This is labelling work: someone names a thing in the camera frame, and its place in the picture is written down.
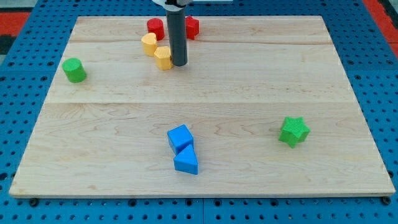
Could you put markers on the red star block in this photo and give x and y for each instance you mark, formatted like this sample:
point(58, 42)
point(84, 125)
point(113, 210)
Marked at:
point(192, 27)

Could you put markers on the yellow hexagon block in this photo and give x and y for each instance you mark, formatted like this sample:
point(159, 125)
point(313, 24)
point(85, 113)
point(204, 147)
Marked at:
point(162, 57)

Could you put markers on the green star block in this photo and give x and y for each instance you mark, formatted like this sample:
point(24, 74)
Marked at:
point(293, 131)

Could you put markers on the blue cube block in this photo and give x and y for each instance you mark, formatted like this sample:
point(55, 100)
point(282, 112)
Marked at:
point(179, 138)

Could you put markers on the blue triangle block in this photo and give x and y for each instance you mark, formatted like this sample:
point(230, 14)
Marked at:
point(186, 161)

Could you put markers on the wooden board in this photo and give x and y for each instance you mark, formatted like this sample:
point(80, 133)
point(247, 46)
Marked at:
point(106, 137)

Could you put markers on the yellow heart block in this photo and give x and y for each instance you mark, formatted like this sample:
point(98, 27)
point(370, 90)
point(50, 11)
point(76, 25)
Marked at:
point(149, 43)

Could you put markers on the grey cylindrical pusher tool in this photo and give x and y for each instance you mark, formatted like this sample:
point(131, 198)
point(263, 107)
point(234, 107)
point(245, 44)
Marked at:
point(177, 36)

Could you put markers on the red cylinder block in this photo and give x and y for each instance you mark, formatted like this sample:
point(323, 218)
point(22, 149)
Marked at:
point(156, 26)

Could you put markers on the green cylinder block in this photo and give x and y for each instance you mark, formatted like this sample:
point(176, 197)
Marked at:
point(74, 70)

